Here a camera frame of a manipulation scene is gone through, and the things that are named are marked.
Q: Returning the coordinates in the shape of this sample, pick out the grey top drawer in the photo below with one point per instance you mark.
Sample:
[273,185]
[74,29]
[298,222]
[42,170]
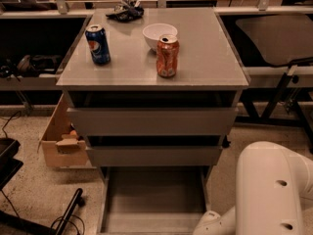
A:
[135,113]

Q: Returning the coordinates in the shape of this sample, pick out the black headphones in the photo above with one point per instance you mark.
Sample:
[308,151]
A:
[31,66]

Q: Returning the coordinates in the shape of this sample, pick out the white bowl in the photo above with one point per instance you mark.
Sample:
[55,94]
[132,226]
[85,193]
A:
[153,32]

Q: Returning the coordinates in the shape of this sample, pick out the cardboard box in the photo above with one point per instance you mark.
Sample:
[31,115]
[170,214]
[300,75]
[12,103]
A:
[60,143]

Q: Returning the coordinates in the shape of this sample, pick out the grey drawer cabinet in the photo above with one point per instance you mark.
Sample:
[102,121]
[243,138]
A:
[206,61]

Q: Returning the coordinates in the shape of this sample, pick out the grey drawer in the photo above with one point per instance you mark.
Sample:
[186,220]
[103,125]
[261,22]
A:
[186,150]
[135,113]
[156,200]

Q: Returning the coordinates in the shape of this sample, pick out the blue Pepsi can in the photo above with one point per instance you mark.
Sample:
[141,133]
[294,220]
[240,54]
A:
[98,45]

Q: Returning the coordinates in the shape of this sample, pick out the grey bottom drawer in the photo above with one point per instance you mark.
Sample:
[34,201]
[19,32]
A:
[156,200]

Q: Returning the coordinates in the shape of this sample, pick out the black crumpled object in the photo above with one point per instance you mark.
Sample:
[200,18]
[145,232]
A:
[126,11]

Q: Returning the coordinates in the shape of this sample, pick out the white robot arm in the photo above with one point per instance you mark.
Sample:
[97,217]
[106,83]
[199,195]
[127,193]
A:
[272,184]

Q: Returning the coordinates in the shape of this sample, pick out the orange soda can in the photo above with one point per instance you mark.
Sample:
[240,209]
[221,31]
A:
[167,50]

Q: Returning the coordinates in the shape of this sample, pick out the black chair base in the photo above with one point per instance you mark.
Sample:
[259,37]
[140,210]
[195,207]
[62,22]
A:
[33,211]

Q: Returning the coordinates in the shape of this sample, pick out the grey middle drawer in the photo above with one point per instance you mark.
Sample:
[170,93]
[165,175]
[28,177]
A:
[186,150]

